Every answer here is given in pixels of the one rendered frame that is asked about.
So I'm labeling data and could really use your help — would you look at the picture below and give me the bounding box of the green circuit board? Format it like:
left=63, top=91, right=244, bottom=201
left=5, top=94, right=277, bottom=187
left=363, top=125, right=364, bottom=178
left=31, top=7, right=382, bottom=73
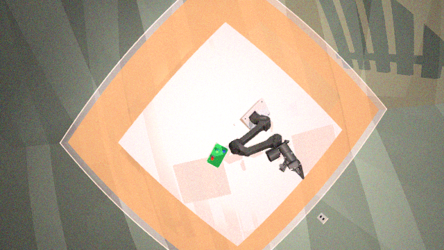
left=206, top=143, right=228, bottom=168

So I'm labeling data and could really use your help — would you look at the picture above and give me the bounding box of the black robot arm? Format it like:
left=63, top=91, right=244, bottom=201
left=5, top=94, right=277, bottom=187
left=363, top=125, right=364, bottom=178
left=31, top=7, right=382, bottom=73
left=228, top=111, right=291, bottom=172

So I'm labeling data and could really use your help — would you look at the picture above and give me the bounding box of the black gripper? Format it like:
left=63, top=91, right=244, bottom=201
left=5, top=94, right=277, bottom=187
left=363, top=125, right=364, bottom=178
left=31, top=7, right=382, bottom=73
left=283, top=150, right=305, bottom=180

